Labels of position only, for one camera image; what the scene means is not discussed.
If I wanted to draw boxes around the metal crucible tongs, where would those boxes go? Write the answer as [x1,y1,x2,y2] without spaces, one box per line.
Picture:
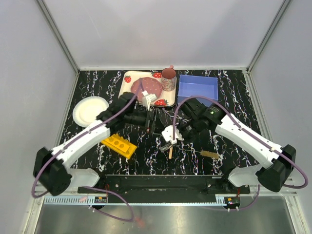
[161,108,175,123]

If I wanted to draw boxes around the wooden test tube clamp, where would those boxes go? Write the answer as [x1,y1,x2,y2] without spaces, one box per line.
[168,145,174,159]

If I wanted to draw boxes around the white paper plate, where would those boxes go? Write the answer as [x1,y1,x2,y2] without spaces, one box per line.
[72,96,109,128]

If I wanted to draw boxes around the strawberry pattern tray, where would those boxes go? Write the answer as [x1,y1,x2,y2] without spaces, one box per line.
[118,71,176,107]

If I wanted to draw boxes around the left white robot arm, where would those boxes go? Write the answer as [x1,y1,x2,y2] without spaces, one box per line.
[33,91,156,196]

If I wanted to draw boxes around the pink floral mug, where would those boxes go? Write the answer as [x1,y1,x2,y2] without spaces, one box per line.
[161,65,176,92]

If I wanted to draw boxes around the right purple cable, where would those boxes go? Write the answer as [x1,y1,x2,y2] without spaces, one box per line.
[172,95,309,212]

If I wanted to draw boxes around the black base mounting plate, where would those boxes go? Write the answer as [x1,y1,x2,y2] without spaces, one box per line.
[78,174,251,204]

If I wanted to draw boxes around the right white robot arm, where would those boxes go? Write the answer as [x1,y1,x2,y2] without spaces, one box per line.
[161,98,296,193]

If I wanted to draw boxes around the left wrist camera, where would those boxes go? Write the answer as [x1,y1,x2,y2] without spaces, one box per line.
[141,91,157,111]

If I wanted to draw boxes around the blue plastic drawer box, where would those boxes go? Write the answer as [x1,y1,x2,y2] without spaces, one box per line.
[177,75,218,104]

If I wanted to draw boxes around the yellow test tube rack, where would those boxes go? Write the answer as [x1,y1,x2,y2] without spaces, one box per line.
[101,134,137,159]

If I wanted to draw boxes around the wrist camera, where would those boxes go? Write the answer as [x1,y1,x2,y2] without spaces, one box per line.
[161,125,184,145]
[141,91,157,111]

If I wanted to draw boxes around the pink dotted plate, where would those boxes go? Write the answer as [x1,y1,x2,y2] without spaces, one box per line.
[130,77,162,102]

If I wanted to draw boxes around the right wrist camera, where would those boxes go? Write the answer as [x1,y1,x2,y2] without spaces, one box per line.
[161,125,184,145]

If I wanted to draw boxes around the test tube brush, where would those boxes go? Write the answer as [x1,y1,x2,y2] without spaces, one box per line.
[179,149,220,159]

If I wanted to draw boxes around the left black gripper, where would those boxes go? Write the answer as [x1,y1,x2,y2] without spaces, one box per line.
[125,107,164,135]

